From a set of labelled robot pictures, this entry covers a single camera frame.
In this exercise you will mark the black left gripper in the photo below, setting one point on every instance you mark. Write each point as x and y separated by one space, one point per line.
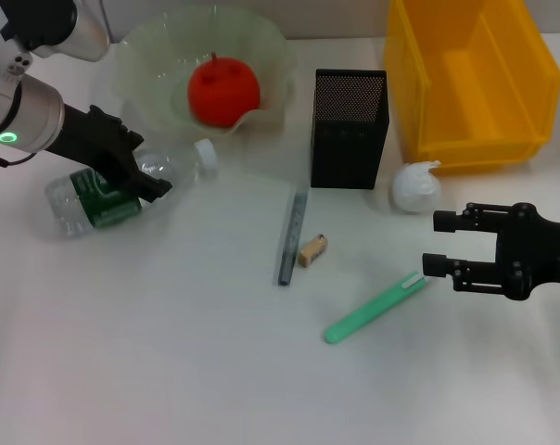
90 134

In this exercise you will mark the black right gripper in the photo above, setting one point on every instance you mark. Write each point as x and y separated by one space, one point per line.
535 255

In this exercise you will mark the white paper ball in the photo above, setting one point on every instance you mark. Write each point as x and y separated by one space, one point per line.
416 190

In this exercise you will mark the clear water bottle green label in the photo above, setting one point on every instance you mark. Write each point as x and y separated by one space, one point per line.
76 213

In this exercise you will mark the mint green pen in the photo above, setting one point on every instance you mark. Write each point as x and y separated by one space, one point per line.
372 306

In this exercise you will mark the red orange fruit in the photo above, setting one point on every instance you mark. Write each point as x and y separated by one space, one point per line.
224 92

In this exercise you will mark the pale green glass fruit bowl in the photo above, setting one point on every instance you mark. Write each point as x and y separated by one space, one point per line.
145 69

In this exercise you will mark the black mesh pen holder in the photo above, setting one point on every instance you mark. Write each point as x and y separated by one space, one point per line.
349 139

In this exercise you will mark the grey pen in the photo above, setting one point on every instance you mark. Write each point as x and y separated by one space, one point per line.
291 236

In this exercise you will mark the yellow plastic storage bin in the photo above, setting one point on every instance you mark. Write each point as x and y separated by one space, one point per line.
484 92

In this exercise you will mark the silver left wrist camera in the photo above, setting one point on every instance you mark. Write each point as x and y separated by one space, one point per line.
85 37

